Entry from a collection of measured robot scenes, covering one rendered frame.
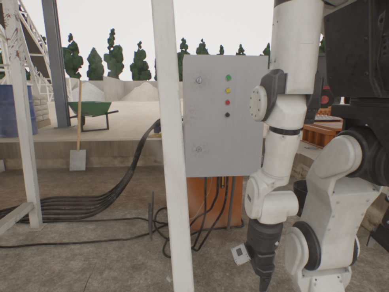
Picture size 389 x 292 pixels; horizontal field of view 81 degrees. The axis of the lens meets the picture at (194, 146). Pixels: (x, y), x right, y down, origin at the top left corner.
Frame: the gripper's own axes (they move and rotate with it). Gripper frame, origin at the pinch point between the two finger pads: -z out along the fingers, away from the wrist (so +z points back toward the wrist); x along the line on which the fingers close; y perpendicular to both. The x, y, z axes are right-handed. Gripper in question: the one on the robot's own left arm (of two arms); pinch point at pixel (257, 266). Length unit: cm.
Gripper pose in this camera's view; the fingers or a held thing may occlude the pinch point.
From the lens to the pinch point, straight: 79.6
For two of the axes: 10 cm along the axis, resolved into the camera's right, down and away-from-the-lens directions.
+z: 0.3, -9.1, -4.1
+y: -9.9, 0.3, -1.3
